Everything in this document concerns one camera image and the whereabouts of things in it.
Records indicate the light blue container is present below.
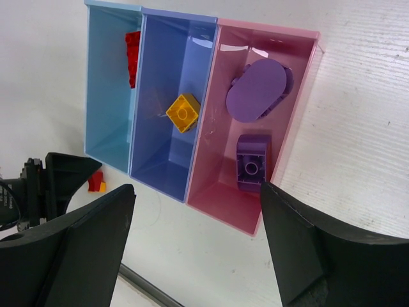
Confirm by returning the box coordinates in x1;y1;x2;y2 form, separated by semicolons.
84;1;143;173

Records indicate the purple lego piece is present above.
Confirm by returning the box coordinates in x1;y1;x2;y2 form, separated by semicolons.
226;58;294;123

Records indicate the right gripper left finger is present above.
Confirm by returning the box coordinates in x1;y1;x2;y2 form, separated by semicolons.
1;184;136;306

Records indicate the orange lego piece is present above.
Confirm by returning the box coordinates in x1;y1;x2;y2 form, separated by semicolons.
89;182;107;193

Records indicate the small purple lego brick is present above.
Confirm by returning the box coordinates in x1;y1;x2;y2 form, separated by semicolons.
236;134;272;193

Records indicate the small red lego piece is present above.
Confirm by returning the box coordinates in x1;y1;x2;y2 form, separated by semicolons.
88;171;105;192

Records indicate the yellow lego piece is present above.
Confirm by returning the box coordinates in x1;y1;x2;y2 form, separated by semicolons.
166;93;201;133

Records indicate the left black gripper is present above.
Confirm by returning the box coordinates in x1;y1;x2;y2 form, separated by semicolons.
1;153;102;232

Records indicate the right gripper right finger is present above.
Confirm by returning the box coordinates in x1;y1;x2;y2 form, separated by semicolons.
261;182;408;306

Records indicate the aluminium rail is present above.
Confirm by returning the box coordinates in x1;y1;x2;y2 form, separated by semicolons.
119;264;184;307

